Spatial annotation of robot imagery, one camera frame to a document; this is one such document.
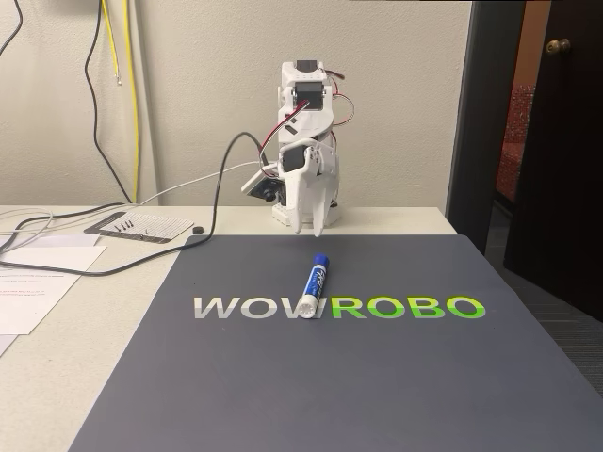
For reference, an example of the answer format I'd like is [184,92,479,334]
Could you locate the black camera cable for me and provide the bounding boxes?
[0,132,265,275]

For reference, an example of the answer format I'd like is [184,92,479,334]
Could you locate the blank white paper sheet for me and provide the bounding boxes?
[0,244,108,271]
[0,233,103,249]

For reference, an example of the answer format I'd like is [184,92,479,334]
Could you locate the printed white paper sheet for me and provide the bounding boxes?
[0,266,84,337]

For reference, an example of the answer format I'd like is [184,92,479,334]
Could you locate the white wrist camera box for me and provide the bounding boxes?
[240,169,284,204]

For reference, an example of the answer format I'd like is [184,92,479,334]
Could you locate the black power cable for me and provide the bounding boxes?
[0,0,133,236]

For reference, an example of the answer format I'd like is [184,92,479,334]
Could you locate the dark wooden door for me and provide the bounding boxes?
[502,0,603,324]

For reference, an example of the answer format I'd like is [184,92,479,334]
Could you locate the grey WOWROBO mat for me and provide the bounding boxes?
[68,234,603,452]

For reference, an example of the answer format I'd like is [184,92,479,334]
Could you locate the white cable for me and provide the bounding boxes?
[0,159,282,253]

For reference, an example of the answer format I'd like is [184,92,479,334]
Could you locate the long yellow cable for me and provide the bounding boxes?
[122,0,140,203]

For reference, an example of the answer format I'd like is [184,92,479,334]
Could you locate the blue dry erase marker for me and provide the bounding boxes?
[298,253,330,321]

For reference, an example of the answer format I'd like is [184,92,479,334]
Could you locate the short yellow cable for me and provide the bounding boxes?
[101,0,122,87]

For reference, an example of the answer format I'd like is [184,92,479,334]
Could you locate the thin black wall cable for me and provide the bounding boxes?
[0,0,24,56]

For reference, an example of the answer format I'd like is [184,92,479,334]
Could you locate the dark grey door frame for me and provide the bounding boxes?
[445,0,527,258]

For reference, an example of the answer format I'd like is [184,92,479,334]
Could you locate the red upholstered furniture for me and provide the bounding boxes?
[495,83,536,203]

